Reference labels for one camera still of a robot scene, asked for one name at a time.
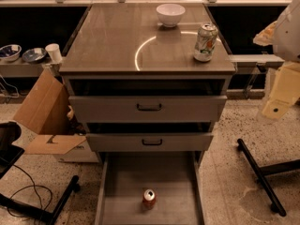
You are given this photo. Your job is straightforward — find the black stand leg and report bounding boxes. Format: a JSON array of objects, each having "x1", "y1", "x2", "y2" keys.
[
  {"x1": 237, "y1": 139, "x2": 300, "y2": 217},
  {"x1": 0, "y1": 175, "x2": 80, "y2": 225}
]

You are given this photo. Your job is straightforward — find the grey side shelf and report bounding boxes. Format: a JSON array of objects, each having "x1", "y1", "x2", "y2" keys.
[
  {"x1": 230, "y1": 54, "x2": 283, "y2": 74},
  {"x1": 0, "y1": 58, "x2": 61, "y2": 78}
]

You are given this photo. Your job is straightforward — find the middle drawer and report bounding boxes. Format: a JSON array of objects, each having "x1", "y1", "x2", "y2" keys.
[{"x1": 86, "y1": 123, "x2": 213, "y2": 152}]

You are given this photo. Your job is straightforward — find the grey side shelf left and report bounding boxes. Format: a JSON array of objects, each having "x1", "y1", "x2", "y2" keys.
[{"x1": 0, "y1": 58, "x2": 61, "y2": 78}]

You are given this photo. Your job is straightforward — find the black stand leg right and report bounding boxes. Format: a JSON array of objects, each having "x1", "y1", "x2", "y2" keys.
[{"x1": 237, "y1": 139, "x2": 300, "y2": 217}]

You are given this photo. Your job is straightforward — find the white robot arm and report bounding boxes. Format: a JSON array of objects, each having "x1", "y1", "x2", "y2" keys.
[{"x1": 253, "y1": 0, "x2": 300, "y2": 120}]

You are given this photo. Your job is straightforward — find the blue patterned bowl left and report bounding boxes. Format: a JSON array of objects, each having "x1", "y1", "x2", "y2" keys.
[{"x1": 0, "y1": 44, "x2": 22, "y2": 62}]

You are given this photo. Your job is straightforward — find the red coke can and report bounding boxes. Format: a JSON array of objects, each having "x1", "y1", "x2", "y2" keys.
[{"x1": 142, "y1": 188, "x2": 157, "y2": 209}]

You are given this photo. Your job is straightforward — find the black chair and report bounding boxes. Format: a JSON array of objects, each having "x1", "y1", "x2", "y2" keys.
[{"x1": 0, "y1": 122, "x2": 24, "y2": 178}]

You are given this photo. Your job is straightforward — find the grey side shelf right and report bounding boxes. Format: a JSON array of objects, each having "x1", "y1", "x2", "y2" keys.
[{"x1": 230, "y1": 54, "x2": 283, "y2": 74}]

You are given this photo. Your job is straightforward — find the green white soda can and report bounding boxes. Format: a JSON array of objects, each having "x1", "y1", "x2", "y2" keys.
[{"x1": 194, "y1": 22, "x2": 218, "y2": 62}]

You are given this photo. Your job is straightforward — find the blue patterned bowl right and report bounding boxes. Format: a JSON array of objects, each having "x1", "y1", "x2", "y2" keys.
[{"x1": 22, "y1": 48, "x2": 47, "y2": 64}]

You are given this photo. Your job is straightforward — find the white bowl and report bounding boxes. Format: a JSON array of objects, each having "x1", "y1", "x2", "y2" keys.
[{"x1": 157, "y1": 4, "x2": 186, "y2": 27}]

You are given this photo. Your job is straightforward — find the blue patterned bowl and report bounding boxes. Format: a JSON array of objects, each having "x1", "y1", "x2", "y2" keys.
[
  {"x1": 0, "y1": 44, "x2": 22, "y2": 62},
  {"x1": 22, "y1": 48, "x2": 47, "y2": 64}
]

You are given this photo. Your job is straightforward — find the grey drawer cabinet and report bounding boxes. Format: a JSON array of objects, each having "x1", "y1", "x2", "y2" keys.
[{"x1": 58, "y1": 2, "x2": 237, "y2": 225}]

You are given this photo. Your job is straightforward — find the brown cardboard box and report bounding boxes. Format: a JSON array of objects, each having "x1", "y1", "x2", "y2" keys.
[{"x1": 13, "y1": 70, "x2": 98, "y2": 163}]

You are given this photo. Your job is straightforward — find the top drawer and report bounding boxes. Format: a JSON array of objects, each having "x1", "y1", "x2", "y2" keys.
[{"x1": 69, "y1": 79, "x2": 227, "y2": 123}]

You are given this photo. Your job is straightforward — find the bottom drawer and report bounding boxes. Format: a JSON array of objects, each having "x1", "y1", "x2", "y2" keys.
[{"x1": 95, "y1": 152, "x2": 204, "y2": 225}]

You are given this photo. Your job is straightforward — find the white paper cup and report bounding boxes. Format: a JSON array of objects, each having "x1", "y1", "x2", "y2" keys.
[{"x1": 45, "y1": 43, "x2": 63, "y2": 64}]

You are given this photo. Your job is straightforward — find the black stand leg left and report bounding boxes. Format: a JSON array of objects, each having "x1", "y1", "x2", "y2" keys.
[{"x1": 0, "y1": 175, "x2": 80, "y2": 225}]

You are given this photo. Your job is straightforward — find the black floor cable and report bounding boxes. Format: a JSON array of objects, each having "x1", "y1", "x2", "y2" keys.
[{"x1": 6, "y1": 164, "x2": 54, "y2": 220}]

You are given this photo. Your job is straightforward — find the drawer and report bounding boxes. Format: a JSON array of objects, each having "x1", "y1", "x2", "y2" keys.
[
  {"x1": 69, "y1": 79, "x2": 227, "y2": 123},
  {"x1": 95, "y1": 152, "x2": 204, "y2": 225},
  {"x1": 86, "y1": 123, "x2": 213, "y2": 152}
]

